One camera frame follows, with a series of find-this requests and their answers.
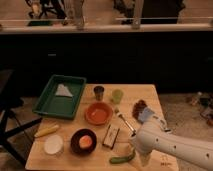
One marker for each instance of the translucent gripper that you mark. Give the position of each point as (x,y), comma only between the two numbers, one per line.
(144,159)

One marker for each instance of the green pepper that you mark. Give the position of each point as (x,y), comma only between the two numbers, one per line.
(122,159)

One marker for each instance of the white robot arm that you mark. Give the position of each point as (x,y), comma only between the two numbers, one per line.
(150,136)

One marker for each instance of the red bowl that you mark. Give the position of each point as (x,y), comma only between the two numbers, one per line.
(98,113)

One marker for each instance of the dark bowl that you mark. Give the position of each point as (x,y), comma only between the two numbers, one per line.
(75,142)

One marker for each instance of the small brown box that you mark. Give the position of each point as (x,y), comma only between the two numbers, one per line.
(110,136)

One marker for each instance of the blue sponge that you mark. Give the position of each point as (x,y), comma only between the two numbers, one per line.
(145,114)

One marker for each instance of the orange fruit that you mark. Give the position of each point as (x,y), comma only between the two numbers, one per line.
(85,142)

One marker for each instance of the green plastic cup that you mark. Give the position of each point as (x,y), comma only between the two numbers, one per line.
(117,96)

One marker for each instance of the small metal cup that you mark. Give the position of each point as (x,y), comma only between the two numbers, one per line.
(99,92)

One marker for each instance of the white round lid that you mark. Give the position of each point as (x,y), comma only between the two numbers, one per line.
(53,145)

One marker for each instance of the yellow corn cob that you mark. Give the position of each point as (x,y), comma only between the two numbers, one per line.
(46,131)

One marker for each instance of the green plastic tray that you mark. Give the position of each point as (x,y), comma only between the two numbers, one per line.
(50,105)

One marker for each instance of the white folded cloth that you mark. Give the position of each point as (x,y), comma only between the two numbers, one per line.
(62,90)

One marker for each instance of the black chair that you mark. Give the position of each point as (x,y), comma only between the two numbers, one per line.
(6,105)

